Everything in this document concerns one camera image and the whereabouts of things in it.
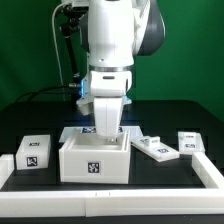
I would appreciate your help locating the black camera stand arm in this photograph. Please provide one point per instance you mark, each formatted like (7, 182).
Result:
(68, 28)

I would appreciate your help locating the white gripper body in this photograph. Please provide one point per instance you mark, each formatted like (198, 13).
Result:
(107, 126)

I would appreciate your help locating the white U-shaped frame fence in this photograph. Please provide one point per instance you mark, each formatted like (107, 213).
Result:
(206, 200)

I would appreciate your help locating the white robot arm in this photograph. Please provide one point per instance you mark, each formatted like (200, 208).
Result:
(113, 32)

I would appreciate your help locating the white marker base plate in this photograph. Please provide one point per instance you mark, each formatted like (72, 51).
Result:
(135, 131)

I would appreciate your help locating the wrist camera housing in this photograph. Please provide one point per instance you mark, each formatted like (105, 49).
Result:
(100, 105)

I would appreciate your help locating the small white box part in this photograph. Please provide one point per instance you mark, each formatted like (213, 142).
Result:
(33, 152)

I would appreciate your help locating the small white door part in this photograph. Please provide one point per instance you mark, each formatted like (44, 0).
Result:
(190, 142)

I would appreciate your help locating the white cabinet body box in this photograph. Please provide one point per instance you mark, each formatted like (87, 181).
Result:
(86, 158)

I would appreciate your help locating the white door panel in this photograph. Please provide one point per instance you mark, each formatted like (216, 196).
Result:
(153, 147)

